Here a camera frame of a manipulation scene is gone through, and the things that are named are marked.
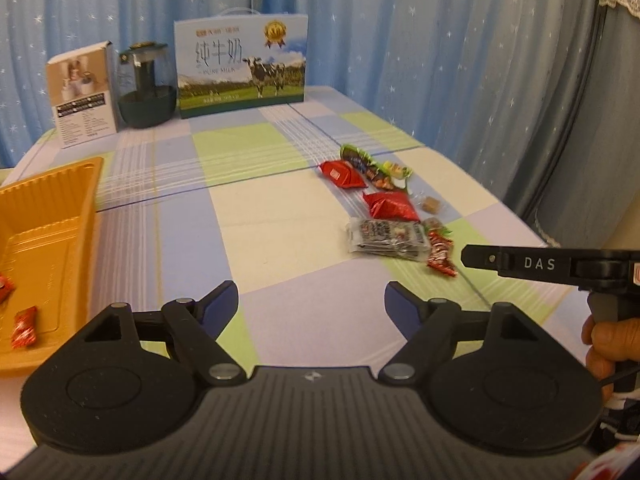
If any red strawberry candy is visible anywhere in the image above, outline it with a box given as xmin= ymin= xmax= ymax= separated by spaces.
xmin=426 ymin=230 xmax=458 ymax=278

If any grey lace covered furniture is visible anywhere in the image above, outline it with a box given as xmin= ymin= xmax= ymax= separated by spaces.
xmin=504 ymin=0 xmax=639 ymax=249

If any clear wrapped brown cube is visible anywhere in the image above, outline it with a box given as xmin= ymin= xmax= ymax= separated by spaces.
xmin=412 ymin=193 xmax=448 ymax=216

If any right hand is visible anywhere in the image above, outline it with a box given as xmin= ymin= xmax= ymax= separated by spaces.
xmin=582 ymin=315 xmax=640 ymax=380

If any dark green glass humidifier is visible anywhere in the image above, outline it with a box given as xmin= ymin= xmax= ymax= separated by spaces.
xmin=117 ymin=41 xmax=177 ymax=129

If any orange plastic tray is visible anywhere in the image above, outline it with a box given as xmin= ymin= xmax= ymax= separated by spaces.
xmin=1 ymin=157 xmax=103 ymax=377

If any yellow green candy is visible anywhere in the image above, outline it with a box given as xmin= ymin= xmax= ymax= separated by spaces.
xmin=383 ymin=160 xmax=413 ymax=186

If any green brown snack wrapper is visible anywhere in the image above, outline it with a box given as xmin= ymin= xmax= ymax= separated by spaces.
xmin=340 ymin=144 xmax=408 ymax=192

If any checked tablecloth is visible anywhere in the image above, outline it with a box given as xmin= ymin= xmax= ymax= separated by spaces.
xmin=10 ymin=87 xmax=589 ymax=370

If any white humidifier product box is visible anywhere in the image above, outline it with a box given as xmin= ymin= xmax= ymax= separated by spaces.
xmin=46 ymin=41 xmax=117 ymax=148

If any small red candy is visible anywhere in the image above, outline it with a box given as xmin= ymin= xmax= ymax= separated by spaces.
xmin=11 ymin=306 xmax=38 ymax=349

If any blue star curtain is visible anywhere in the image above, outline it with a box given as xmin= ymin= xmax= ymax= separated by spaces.
xmin=1 ymin=0 xmax=598 ymax=214

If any green brown cube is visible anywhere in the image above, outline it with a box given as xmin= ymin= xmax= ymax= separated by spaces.
xmin=422 ymin=217 xmax=451 ymax=238

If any grey black snack packet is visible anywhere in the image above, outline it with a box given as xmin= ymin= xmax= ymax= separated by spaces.
xmin=346 ymin=218 xmax=431 ymax=261

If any red snack packet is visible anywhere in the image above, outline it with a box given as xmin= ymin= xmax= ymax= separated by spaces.
xmin=362 ymin=192 xmax=420 ymax=222
xmin=320 ymin=159 xmax=367 ymax=190

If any milk carton gift box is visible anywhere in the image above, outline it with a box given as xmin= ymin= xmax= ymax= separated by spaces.
xmin=174 ymin=13 xmax=308 ymax=118

